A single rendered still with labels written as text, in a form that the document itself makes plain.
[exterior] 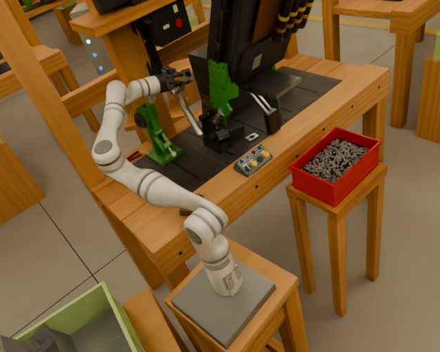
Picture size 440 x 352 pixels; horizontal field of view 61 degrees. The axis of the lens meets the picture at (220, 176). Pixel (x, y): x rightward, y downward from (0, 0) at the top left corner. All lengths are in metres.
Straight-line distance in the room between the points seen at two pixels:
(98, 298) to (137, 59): 1.02
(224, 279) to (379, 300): 1.22
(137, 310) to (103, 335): 0.15
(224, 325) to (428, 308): 1.30
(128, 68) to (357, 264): 1.61
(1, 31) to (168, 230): 0.92
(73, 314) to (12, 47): 0.96
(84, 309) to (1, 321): 1.62
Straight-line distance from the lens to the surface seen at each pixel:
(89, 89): 1.81
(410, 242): 2.45
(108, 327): 1.36
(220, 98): 1.65
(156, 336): 1.34
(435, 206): 2.66
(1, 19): 1.59
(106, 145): 1.23
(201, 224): 0.98
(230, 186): 1.52
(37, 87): 1.65
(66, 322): 1.39
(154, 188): 1.08
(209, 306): 1.22
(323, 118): 1.80
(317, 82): 2.10
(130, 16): 1.62
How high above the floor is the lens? 1.90
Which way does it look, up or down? 39 degrees down
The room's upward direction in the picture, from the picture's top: 17 degrees counter-clockwise
